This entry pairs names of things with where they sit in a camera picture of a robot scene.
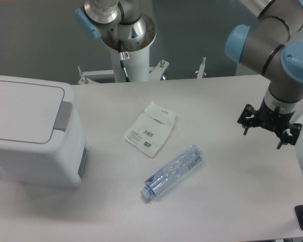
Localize white plastic trash can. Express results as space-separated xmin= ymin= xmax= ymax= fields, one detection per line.
xmin=0 ymin=76 xmax=89 ymax=187

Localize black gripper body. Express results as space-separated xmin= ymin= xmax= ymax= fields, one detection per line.
xmin=255 ymin=104 xmax=294 ymax=132

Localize white trash can lid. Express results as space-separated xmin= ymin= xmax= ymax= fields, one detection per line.
xmin=0 ymin=80 xmax=75 ymax=144

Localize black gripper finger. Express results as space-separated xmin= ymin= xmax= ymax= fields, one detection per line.
xmin=276 ymin=123 xmax=302 ymax=149
xmin=237 ymin=104 xmax=258 ymax=136

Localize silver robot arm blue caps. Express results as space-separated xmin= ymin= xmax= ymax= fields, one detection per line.
xmin=225 ymin=1 xmax=303 ymax=145

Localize white plastic packaging bag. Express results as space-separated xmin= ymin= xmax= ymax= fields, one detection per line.
xmin=124 ymin=101 xmax=176 ymax=158

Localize metal levelling bolt right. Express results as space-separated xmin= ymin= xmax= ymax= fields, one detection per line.
xmin=195 ymin=56 xmax=207 ymax=79

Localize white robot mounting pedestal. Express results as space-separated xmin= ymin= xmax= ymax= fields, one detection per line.
xmin=109 ymin=47 xmax=149 ymax=83

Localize white pedestal base frame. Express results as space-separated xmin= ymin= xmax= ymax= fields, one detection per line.
xmin=77 ymin=59 xmax=170 ymax=85

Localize crushed clear plastic bottle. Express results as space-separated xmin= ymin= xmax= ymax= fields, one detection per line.
xmin=140 ymin=145 xmax=203 ymax=200

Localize black cable on pedestal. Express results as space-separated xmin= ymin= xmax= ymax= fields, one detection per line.
xmin=117 ymin=40 xmax=131 ymax=83

